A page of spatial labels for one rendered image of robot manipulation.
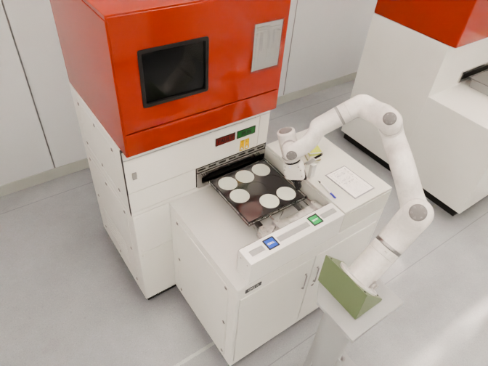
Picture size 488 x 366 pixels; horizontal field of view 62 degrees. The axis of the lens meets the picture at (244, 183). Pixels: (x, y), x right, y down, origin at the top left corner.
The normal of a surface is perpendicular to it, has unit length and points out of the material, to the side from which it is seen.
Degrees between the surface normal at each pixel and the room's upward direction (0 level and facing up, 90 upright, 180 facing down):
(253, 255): 0
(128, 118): 90
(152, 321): 0
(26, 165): 90
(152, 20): 90
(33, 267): 0
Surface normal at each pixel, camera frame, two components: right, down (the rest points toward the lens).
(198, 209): 0.07, -0.74
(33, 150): 0.58, 0.58
